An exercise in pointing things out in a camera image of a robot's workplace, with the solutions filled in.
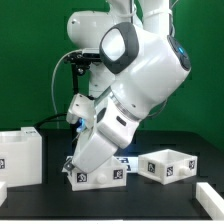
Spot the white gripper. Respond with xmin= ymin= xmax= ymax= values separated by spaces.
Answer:
xmin=64 ymin=98 xmax=139 ymax=173

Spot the white drawer cabinet box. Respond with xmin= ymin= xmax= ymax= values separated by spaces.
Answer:
xmin=0 ymin=127 xmax=42 ymax=187

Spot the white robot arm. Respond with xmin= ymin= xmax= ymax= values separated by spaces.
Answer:
xmin=64 ymin=0 xmax=191 ymax=173

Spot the white drawer tray left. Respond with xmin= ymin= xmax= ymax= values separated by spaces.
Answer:
xmin=62 ymin=156 xmax=127 ymax=191

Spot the white drawer tray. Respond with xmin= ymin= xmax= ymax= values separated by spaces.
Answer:
xmin=138 ymin=149 xmax=198 ymax=185
xmin=62 ymin=156 xmax=127 ymax=191

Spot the white drawer tray right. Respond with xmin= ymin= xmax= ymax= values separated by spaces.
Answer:
xmin=138 ymin=149 xmax=198 ymax=185

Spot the fiducial marker sheet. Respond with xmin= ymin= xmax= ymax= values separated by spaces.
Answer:
xmin=117 ymin=156 xmax=138 ymax=173

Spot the white border bar left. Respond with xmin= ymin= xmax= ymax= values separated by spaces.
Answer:
xmin=0 ymin=181 xmax=7 ymax=207

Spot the white border bar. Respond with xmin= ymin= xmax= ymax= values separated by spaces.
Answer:
xmin=0 ymin=181 xmax=7 ymax=207
xmin=196 ymin=182 xmax=224 ymax=221

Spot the white border bar right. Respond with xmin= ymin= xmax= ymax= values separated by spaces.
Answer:
xmin=196 ymin=182 xmax=224 ymax=221

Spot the black base cable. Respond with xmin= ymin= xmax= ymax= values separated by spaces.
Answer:
xmin=33 ymin=112 xmax=68 ymax=128

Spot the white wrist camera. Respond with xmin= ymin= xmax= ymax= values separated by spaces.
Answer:
xmin=66 ymin=93 xmax=95 ymax=129

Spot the grey cable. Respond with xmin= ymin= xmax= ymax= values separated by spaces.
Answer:
xmin=50 ymin=49 xmax=83 ymax=116

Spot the black camera stand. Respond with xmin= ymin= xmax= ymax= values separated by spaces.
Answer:
xmin=64 ymin=48 xmax=103 ymax=134

